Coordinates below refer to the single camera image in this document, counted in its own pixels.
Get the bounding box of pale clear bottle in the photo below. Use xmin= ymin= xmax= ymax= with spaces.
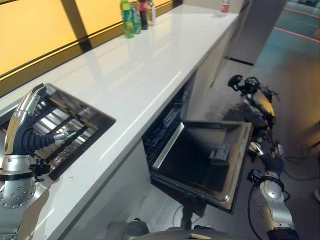
xmin=146 ymin=0 xmax=157 ymax=27

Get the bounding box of metal dish rack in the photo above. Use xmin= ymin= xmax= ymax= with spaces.
xmin=31 ymin=96 xmax=100 ymax=166

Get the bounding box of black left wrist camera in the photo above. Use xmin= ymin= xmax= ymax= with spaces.
xmin=30 ymin=157 xmax=54 ymax=183

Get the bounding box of stainless steel sink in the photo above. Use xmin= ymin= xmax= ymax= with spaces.
xmin=0 ymin=83 xmax=117 ymax=181

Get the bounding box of tall grey cabinet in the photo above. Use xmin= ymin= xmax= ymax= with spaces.
xmin=223 ymin=0 xmax=288 ymax=67

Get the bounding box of black dishwasher rack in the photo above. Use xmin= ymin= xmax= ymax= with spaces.
xmin=141 ymin=86 xmax=193 ymax=161

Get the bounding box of thin floor cable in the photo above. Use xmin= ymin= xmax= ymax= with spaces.
xmin=284 ymin=142 xmax=320 ymax=181

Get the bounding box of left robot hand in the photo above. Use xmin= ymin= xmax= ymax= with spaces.
xmin=0 ymin=83 xmax=77 ymax=174

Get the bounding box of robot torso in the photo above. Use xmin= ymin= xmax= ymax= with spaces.
xmin=122 ymin=217 xmax=261 ymax=240

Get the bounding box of dishwasher door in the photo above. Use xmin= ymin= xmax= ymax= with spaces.
xmin=149 ymin=120 xmax=255 ymax=215

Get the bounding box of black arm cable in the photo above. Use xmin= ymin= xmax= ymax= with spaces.
xmin=246 ymin=183 xmax=262 ymax=238

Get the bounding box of dark window frame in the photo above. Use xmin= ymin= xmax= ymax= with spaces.
xmin=0 ymin=0 xmax=176 ymax=99

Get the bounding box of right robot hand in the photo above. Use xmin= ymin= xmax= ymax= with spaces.
xmin=248 ymin=141 xmax=286 ymax=176

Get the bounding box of dark cola bottle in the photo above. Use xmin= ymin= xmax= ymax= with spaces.
xmin=137 ymin=0 xmax=149 ymax=31

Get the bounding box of white counter cabinet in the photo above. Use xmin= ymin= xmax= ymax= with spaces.
xmin=188 ymin=23 xmax=240 ymax=111

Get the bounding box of grey detergent dispenser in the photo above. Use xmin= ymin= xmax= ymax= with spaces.
xmin=208 ymin=143 xmax=232 ymax=162

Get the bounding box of large green soda bottle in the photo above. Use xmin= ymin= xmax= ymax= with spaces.
xmin=119 ymin=0 xmax=135 ymax=39

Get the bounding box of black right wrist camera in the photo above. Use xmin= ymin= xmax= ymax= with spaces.
xmin=246 ymin=168 xmax=264 ymax=185

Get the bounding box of small green soda bottle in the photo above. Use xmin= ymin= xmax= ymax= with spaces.
xmin=130 ymin=1 xmax=143 ymax=35

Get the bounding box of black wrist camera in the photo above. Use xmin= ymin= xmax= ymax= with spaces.
xmin=246 ymin=168 xmax=264 ymax=185
xmin=30 ymin=157 xmax=54 ymax=183

